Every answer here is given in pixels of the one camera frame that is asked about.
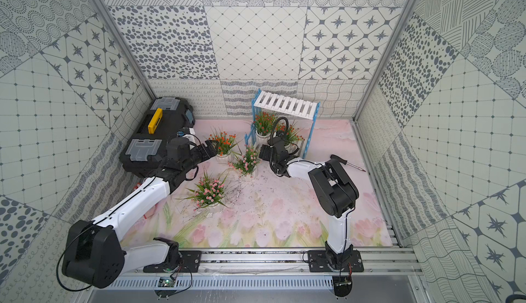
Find orange flower potted plant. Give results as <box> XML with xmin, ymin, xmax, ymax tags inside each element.
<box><xmin>208</xmin><ymin>130</ymin><xmax>238</xmax><ymax>157</ymax></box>

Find red flower plant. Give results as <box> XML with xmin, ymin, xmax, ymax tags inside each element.
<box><xmin>253</xmin><ymin>111</ymin><xmax>278</xmax><ymax>137</ymax></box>
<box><xmin>277</xmin><ymin>122</ymin><xmax>304</xmax><ymax>147</ymax></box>

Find pink flower plant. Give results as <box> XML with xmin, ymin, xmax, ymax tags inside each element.
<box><xmin>184</xmin><ymin>171</ymin><xmax>227</xmax><ymax>211</ymax></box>
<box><xmin>230</xmin><ymin>146</ymin><xmax>260</xmax><ymax>178</ymax></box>

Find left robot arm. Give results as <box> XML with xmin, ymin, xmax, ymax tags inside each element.
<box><xmin>56</xmin><ymin>136</ymin><xmax>218</xmax><ymax>289</ymax></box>

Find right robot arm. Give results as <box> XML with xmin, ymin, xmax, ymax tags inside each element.
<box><xmin>260</xmin><ymin>137</ymin><xmax>359</xmax><ymax>262</ymax></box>

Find blue white slatted rack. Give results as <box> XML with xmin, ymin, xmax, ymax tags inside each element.
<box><xmin>251</xmin><ymin>89</ymin><xmax>320</xmax><ymax>158</ymax></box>

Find black plastic toolbox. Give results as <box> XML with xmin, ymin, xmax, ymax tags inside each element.
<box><xmin>119</xmin><ymin>97</ymin><xmax>195</xmax><ymax>178</ymax></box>

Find pink flower plant front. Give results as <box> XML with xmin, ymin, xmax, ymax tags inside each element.
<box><xmin>184</xmin><ymin>171</ymin><xmax>227</xmax><ymax>211</ymax></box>

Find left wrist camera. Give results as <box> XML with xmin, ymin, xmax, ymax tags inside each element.
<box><xmin>177</xmin><ymin>128</ymin><xmax>197</xmax><ymax>140</ymax></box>

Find black handled screwdriver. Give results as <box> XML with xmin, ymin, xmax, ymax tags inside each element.
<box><xmin>330</xmin><ymin>155</ymin><xmax>367</xmax><ymax>172</ymax></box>

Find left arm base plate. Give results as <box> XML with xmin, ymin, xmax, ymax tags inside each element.
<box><xmin>142</xmin><ymin>250</ymin><xmax>202</xmax><ymax>274</ymax></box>

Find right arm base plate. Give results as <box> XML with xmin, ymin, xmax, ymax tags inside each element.
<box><xmin>307</xmin><ymin>250</ymin><xmax>364</xmax><ymax>273</ymax></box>

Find white slotted cable duct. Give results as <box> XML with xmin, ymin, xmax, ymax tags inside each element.
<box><xmin>106</xmin><ymin>275</ymin><xmax>334</xmax><ymax>290</ymax></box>

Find aluminium rail frame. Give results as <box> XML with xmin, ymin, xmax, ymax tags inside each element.
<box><xmin>131</xmin><ymin>246</ymin><xmax>423</xmax><ymax>276</ymax></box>

